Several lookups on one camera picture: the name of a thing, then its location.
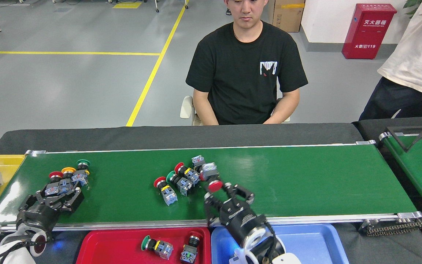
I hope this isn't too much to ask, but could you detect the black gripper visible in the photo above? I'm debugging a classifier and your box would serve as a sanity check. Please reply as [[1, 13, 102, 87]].
[[203, 182, 269, 245], [15, 186, 85, 235]]

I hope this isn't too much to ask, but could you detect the yellow push button switch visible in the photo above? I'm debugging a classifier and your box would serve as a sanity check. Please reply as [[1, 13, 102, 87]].
[[58, 167, 77, 194]]

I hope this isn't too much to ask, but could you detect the green push button switch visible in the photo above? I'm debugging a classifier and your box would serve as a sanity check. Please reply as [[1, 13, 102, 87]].
[[71, 159, 91, 187], [141, 235, 174, 260], [166, 170, 194, 197]]

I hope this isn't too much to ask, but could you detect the red plastic tray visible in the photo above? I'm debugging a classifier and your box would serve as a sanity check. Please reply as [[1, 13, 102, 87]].
[[76, 227, 211, 264]]

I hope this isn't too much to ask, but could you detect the blue plastic tray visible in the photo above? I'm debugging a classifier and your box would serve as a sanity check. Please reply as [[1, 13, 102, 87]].
[[211, 223, 350, 264]]

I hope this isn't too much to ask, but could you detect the grey office chair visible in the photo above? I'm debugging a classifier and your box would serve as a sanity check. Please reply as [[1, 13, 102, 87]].
[[180, 96, 291, 126]]

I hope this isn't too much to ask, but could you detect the seated person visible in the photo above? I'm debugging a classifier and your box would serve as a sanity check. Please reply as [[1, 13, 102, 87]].
[[185, 0, 308, 126]]

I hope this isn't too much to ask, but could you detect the cardboard box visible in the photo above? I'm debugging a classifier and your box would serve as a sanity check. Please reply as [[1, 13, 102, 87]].
[[268, 0, 306, 33]]

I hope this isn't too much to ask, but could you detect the white wheeled stand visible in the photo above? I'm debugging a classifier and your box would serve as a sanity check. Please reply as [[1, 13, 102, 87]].
[[155, 0, 189, 13]]

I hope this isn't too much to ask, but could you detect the red fire extinguisher box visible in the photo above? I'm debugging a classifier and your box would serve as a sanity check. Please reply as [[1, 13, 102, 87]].
[[341, 3, 397, 60]]

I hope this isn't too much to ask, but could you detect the standing person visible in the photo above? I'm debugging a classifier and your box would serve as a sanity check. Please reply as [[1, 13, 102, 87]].
[[359, 0, 422, 121]]

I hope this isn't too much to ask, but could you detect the green potted plant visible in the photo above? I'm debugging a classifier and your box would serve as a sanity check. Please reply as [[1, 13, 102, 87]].
[[403, 0, 422, 19]]

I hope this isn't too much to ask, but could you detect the conveyor drive chain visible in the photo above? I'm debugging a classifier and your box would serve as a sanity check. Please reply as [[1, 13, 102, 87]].
[[359, 218, 422, 236]]

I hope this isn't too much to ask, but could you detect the black guide frame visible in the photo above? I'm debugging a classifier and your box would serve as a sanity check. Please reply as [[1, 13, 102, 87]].
[[386, 121, 422, 153]]

